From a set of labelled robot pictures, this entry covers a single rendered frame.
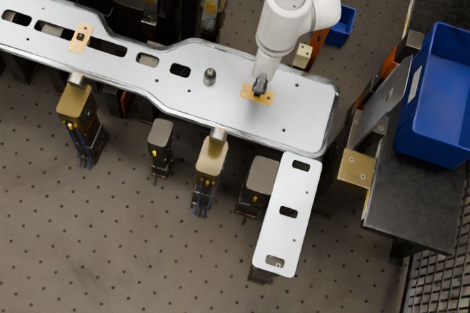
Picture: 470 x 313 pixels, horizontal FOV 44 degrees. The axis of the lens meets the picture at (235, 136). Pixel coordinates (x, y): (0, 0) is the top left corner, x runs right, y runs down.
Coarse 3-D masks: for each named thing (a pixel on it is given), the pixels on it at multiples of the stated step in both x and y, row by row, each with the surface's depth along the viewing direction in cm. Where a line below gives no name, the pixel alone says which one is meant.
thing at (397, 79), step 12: (408, 60) 115; (396, 72) 123; (408, 72) 112; (384, 84) 131; (396, 84) 119; (372, 96) 138; (384, 96) 126; (396, 96) 116; (372, 108) 135; (384, 108) 123; (360, 120) 144; (372, 120) 131; (360, 132) 140
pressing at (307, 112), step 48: (0, 0) 147; (48, 0) 148; (0, 48) 143; (48, 48) 144; (144, 48) 146; (192, 48) 148; (144, 96) 142; (192, 96) 143; (240, 96) 144; (288, 96) 146; (336, 96) 147; (288, 144) 141
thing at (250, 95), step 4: (244, 84) 145; (244, 88) 145; (248, 88) 145; (240, 92) 144; (244, 92) 144; (248, 92) 145; (252, 92) 145; (268, 92) 145; (272, 92) 145; (244, 96) 144; (248, 96) 144; (252, 96) 144; (256, 96) 144; (260, 96) 144; (264, 96) 145; (272, 96) 145; (252, 100) 144; (256, 100) 144; (260, 100) 144; (264, 100) 144; (268, 100) 144; (272, 100) 144; (268, 104) 144
